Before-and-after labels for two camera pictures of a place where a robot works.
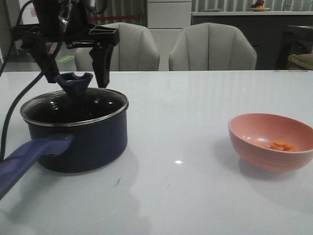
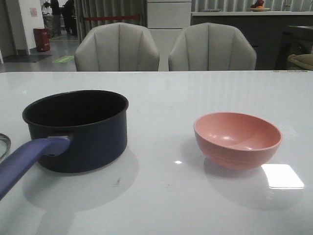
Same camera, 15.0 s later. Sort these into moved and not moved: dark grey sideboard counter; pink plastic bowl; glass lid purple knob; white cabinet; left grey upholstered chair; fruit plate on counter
Moved: glass lid purple knob; pink plastic bowl
Not moved: fruit plate on counter; dark grey sideboard counter; white cabinet; left grey upholstered chair
